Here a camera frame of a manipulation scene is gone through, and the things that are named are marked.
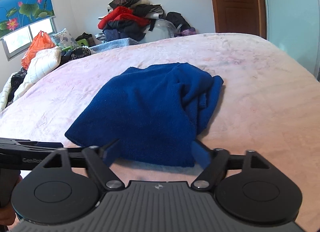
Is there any blue beaded sweater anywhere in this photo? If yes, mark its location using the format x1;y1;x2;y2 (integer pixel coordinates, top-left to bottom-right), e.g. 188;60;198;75
65;63;223;167

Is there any dark clothes pile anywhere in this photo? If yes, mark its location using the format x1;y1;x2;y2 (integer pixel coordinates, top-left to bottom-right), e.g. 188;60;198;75
98;0;165;43

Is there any person's left hand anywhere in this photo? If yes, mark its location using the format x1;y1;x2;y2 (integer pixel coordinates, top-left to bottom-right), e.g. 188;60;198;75
1;168;22;230

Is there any pink floral bed blanket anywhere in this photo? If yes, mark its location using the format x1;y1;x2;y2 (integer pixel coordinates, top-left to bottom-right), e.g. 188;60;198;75
1;33;319;231

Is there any leopard print garment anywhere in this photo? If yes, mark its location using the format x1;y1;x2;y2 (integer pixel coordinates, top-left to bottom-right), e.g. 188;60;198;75
60;46;92;65

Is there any light blue knitted blanket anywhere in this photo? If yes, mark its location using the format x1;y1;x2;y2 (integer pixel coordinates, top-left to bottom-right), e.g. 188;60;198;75
89;38;139;53

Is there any green plastic stool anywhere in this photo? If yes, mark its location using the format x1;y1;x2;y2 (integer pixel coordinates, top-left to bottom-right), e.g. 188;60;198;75
62;39;89;51

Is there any orange plastic bag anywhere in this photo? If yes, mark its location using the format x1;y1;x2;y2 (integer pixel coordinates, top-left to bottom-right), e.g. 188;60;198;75
21;31;56;70

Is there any floral grey pillow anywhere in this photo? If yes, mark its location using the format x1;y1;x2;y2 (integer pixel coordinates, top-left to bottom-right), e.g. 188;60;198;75
52;28;79;49

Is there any purple bag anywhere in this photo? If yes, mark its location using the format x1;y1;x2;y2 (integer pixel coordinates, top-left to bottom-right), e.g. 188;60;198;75
178;27;196;37

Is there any grey plastic-wrapped bundle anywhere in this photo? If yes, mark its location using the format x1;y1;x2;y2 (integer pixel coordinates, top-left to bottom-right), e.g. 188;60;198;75
141;19;177;43

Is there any red garment on pile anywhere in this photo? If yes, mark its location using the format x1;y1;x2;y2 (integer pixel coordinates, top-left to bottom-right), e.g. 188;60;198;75
98;6;151;30

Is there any lotus print roller blind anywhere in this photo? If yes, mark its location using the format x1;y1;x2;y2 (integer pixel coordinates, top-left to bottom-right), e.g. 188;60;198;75
0;0;55;37

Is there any brown wooden door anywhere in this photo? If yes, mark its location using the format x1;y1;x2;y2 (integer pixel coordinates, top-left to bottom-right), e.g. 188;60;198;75
212;0;267;39

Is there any frosted glass wardrobe door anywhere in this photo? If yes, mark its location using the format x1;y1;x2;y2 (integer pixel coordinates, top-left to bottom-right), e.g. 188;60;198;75
265;0;319;79

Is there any window with grey frame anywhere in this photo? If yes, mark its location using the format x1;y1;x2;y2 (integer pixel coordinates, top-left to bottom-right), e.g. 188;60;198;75
1;18;56;61

